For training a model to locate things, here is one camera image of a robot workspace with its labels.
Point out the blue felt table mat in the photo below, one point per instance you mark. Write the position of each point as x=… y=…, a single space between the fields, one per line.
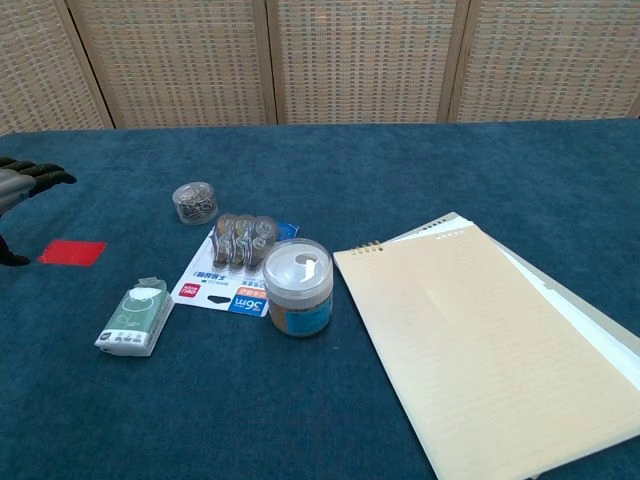
x=320 y=170

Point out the red card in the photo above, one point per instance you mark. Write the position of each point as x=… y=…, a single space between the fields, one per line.
x=70 y=252

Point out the clear round paper clip box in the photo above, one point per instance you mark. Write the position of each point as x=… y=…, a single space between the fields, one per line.
x=195 y=202

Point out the white loose-leaf pad grey backing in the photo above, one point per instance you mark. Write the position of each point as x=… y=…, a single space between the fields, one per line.
x=565 y=310

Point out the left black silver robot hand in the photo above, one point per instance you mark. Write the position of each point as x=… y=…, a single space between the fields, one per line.
x=15 y=185

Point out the green tissue pack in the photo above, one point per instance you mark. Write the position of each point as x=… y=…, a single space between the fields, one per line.
x=132 y=317

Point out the blue blister pack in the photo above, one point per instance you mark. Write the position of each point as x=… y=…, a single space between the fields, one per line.
x=220 y=285

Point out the woven bamboo folding screen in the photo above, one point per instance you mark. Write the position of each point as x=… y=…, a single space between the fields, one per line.
x=320 y=60

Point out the cream spiral notepad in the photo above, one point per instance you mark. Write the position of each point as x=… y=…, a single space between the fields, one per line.
x=490 y=350

